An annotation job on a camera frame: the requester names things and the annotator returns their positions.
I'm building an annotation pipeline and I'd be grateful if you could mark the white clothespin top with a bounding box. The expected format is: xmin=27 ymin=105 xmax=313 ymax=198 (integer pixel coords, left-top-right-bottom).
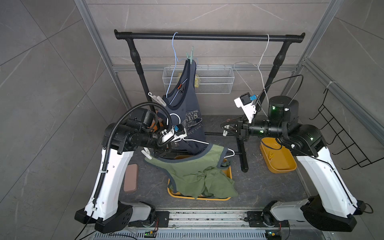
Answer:
xmin=223 ymin=126 xmax=229 ymax=137

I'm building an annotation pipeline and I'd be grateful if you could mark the black clothes rack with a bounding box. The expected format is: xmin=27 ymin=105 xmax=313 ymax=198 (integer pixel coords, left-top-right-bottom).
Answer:
xmin=113 ymin=29 xmax=306 ymax=173

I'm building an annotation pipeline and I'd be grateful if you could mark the pink rectangular block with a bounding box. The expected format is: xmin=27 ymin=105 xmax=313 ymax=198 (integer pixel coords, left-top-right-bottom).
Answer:
xmin=123 ymin=164 xmax=139 ymax=193

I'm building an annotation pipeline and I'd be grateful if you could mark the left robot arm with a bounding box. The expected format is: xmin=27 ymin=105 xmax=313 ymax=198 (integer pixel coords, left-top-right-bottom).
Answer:
xmin=75 ymin=102 xmax=175 ymax=234

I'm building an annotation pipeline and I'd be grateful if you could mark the large yellow tray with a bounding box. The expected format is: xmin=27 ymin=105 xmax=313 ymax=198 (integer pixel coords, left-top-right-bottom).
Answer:
xmin=167 ymin=167 xmax=233 ymax=201

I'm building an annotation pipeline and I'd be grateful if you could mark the black wall hook rack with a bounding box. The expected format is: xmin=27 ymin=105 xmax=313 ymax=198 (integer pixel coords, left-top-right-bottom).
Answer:
xmin=309 ymin=89 xmax=384 ymax=171

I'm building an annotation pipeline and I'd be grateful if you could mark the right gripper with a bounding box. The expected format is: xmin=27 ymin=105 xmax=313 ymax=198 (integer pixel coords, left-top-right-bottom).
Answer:
xmin=220 ymin=114 xmax=283 ymax=143

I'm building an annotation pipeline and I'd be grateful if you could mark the white clothespin on rack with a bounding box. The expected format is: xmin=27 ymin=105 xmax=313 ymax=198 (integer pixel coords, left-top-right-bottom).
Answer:
xmin=148 ymin=92 xmax=167 ymax=107

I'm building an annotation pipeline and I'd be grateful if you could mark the green clothespin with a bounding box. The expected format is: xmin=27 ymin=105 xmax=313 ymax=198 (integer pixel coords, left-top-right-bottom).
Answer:
xmin=186 ymin=46 xmax=194 ymax=64

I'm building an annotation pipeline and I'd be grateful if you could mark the small yellow bin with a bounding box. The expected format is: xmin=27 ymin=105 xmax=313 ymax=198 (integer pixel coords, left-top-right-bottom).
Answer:
xmin=260 ymin=138 xmax=297 ymax=174

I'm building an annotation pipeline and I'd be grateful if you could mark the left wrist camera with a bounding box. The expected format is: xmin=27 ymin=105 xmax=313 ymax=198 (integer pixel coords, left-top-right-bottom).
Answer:
xmin=160 ymin=124 xmax=188 ymax=144

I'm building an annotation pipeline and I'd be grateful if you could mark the white clothespin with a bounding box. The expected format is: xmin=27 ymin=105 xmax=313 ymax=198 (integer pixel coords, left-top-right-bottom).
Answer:
xmin=223 ymin=126 xmax=229 ymax=137
xmin=141 ymin=147 xmax=153 ymax=160
xmin=148 ymin=92 xmax=167 ymax=107

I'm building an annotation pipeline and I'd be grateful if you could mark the navy blue tank top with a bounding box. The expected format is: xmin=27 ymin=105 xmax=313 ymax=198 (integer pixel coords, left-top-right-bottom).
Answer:
xmin=162 ymin=60 xmax=208 ymax=155

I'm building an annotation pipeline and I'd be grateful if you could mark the light blue wire hanger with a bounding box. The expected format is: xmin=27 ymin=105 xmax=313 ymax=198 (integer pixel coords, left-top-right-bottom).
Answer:
xmin=165 ymin=32 xmax=193 ymax=98

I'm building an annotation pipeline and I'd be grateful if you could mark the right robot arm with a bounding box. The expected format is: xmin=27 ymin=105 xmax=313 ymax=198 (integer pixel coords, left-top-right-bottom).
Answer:
xmin=221 ymin=93 xmax=367 ymax=232

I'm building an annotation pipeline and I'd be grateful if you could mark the orange toy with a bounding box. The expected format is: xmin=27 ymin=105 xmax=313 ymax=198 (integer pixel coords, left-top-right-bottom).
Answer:
xmin=150 ymin=115 xmax=165 ymax=133

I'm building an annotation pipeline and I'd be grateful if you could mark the green tank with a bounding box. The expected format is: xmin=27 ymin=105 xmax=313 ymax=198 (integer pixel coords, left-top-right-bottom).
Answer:
xmin=145 ymin=144 xmax=238 ymax=199

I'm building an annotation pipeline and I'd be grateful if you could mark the metal base rail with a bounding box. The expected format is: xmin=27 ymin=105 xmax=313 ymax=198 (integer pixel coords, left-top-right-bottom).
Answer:
xmin=85 ymin=209 xmax=339 ymax=240

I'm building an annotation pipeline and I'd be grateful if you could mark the white wire mesh basket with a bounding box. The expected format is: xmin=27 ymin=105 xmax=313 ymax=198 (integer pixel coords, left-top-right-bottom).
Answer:
xmin=163 ymin=67 xmax=235 ymax=95

